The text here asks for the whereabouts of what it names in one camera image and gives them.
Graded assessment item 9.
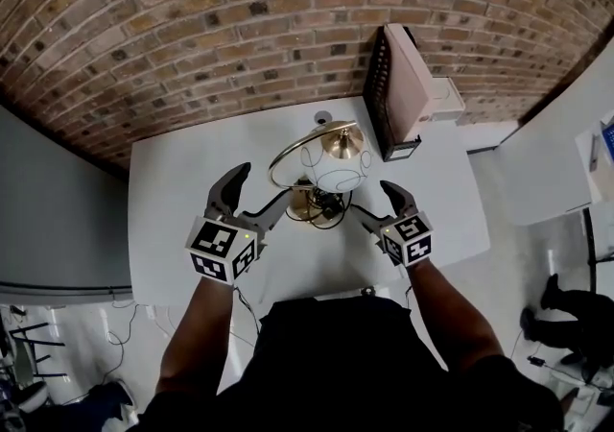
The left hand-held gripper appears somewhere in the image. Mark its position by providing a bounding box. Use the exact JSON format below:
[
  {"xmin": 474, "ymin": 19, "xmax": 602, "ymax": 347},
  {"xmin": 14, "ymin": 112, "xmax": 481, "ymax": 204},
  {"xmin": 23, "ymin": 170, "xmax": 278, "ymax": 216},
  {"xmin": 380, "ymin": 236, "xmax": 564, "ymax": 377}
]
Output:
[{"xmin": 185, "ymin": 161, "xmax": 296, "ymax": 286}]

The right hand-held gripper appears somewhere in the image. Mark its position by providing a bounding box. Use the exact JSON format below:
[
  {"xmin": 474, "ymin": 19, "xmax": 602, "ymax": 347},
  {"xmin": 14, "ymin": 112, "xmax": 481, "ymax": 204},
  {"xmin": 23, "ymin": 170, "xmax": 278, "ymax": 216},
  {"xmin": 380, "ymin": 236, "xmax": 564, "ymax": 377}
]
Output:
[{"xmin": 352, "ymin": 180, "xmax": 436, "ymax": 269}]

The white globe arc lamp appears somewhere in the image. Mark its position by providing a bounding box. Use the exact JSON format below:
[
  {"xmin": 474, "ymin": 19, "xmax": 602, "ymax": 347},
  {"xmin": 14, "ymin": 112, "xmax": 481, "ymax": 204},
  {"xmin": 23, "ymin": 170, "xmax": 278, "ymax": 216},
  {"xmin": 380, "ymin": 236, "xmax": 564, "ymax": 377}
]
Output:
[{"xmin": 267, "ymin": 120, "xmax": 374, "ymax": 230}]

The person's left forearm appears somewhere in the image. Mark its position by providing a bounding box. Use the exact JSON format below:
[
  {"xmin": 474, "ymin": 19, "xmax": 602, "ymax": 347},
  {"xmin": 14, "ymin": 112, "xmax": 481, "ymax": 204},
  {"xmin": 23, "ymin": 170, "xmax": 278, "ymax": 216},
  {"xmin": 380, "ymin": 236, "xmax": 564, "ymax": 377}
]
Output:
[{"xmin": 155, "ymin": 271, "xmax": 236, "ymax": 396}]

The person's right forearm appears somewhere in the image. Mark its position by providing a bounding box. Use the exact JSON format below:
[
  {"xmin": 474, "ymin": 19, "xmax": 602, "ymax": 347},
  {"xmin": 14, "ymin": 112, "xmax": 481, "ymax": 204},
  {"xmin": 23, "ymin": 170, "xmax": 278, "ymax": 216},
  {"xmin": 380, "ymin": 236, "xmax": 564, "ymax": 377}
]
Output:
[{"xmin": 406, "ymin": 256, "xmax": 505, "ymax": 373}]

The white desk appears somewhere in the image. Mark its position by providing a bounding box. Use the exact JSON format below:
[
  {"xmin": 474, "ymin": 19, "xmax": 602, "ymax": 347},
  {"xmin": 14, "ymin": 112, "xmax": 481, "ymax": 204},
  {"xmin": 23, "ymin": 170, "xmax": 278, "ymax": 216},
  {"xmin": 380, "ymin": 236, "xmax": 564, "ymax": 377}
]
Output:
[{"xmin": 127, "ymin": 96, "xmax": 491, "ymax": 306}]

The black perforated file holder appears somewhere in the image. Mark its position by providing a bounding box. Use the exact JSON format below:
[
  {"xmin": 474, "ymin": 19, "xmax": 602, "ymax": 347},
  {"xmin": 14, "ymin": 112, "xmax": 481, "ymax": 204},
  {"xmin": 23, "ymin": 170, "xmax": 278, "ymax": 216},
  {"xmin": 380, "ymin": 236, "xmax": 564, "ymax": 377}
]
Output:
[{"xmin": 362, "ymin": 25, "xmax": 423, "ymax": 163}]

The white flat box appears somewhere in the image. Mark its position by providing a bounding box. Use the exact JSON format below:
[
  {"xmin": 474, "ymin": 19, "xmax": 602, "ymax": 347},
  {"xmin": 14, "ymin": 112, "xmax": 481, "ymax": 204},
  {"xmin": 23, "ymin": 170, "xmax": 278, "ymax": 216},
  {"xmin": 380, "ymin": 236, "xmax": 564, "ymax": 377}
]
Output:
[{"xmin": 426, "ymin": 76, "xmax": 466, "ymax": 123}]

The person's black clothing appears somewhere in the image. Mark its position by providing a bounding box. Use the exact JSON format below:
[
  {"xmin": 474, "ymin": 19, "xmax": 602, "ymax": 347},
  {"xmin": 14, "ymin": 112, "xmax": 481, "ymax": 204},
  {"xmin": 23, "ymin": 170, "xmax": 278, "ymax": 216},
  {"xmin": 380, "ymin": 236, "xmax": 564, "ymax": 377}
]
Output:
[{"xmin": 129, "ymin": 296, "xmax": 565, "ymax": 432}]

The grey refrigerator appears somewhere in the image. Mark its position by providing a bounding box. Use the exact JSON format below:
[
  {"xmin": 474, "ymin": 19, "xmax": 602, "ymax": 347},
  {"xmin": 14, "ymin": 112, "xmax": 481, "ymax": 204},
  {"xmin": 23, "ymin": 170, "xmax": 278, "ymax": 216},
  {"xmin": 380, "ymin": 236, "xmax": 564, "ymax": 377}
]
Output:
[{"xmin": 0, "ymin": 103, "xmax": 134, "ymax": 304}]

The white cabinet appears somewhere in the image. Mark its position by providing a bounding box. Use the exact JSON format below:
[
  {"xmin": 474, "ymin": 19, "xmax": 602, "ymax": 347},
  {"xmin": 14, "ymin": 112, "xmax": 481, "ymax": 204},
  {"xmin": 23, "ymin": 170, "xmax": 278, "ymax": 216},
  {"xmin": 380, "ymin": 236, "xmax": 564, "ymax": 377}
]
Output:
[{"xmin": 575, "ymin": 120, "xmax": 614, "ymax": 205}]

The blue book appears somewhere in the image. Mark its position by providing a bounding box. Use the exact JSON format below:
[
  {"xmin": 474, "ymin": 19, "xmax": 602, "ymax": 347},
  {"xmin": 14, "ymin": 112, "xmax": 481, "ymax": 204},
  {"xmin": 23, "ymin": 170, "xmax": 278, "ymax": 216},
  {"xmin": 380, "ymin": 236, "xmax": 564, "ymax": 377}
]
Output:
[{"xmin": 599, "ymin": 122, "xmax": 614, "ymax": 162}]

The black tripod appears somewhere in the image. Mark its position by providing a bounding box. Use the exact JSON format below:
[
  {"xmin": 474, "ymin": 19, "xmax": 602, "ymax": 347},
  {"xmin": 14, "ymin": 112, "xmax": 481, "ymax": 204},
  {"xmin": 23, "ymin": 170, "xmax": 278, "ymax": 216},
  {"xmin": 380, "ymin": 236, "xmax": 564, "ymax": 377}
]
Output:
[{"xmin": 9, "ymin": 322, "xmax": 68, "ymax": 378}]

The white round stool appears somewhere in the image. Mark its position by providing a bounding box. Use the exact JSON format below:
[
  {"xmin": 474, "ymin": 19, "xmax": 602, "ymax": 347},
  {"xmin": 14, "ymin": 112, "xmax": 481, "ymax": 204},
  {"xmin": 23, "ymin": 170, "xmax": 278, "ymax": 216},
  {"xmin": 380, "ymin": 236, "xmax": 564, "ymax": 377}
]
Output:
[{"xmin": 16, "ymin": 381, "xmax": 49, "ymax": 415}]

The black floor cable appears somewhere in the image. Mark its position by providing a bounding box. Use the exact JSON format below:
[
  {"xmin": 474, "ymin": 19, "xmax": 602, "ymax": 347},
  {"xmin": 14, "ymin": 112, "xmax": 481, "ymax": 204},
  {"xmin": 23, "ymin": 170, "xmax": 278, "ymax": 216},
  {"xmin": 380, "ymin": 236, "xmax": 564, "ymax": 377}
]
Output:
[{"xmin": 103, "ymin": 300, "xmax": 141, "ymax": 386}]

